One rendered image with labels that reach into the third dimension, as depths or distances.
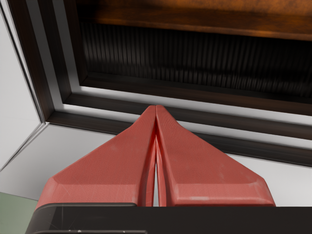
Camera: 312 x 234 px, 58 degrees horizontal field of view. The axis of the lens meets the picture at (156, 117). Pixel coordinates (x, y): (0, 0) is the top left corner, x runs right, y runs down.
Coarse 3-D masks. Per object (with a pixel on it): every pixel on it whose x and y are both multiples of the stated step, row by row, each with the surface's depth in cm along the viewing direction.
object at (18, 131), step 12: (0, 120) 19; (12, 120) 19; (24, 120) 18; (0, 132) 20; (12, 132) 19; (24, 132) 19; (0, 144) 20; (12, 144) 20; (0, 156) 21; (12, 156) 21; (0, 168) 22
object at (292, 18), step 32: (96, 0) 31; (128, 0) 30; (160, 0) 29; (192, 0) 28; (224, 0) 27; (256, 0) 27; (288, 0) 26; (224, 32) 25; (256, 32) 24; (288, 32) 24
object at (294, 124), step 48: (0, 0) 14; (48, 0) 16; (48, 48) 16; (48, 96) 18; (96, 96) 19; (144, 96) 18; (192, 96) 18; (240, 96) 18; (240, 144) 16; (288, 144) 16
